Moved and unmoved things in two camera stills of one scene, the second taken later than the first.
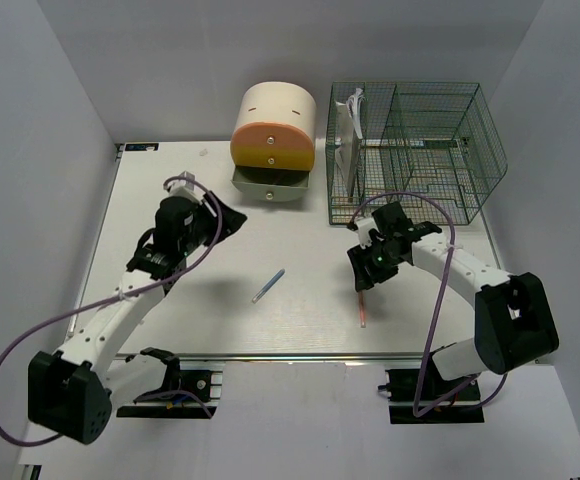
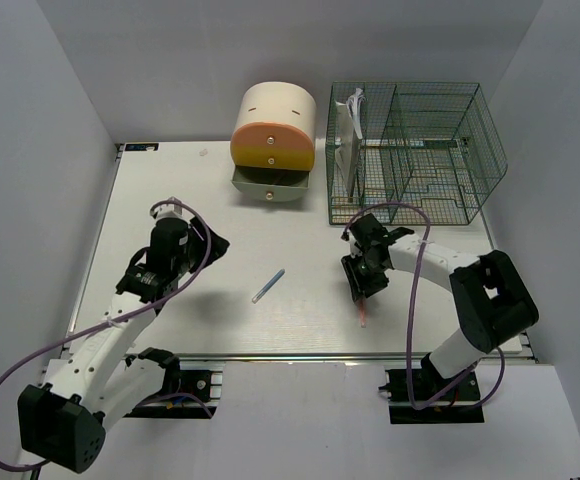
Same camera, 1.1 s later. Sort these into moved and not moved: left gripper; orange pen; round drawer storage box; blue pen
Moved: left gripper
Not moved: blue pen; round drawer storage box; orange pen
